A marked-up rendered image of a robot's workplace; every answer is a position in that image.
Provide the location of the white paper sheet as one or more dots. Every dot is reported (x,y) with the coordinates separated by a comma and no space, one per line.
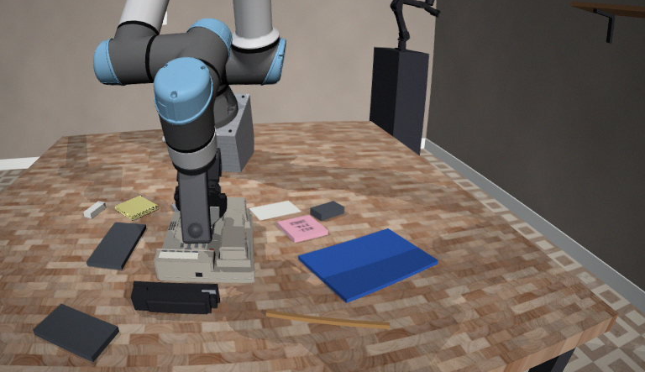
(274,210)

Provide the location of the pink sticky note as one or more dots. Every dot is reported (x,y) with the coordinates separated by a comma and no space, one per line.
(302,228)

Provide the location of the beige desk phone base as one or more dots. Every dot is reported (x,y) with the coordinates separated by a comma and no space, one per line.
(177,261)

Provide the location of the yellow-brown thin rod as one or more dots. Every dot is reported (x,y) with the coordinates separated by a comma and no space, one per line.
(327,320)

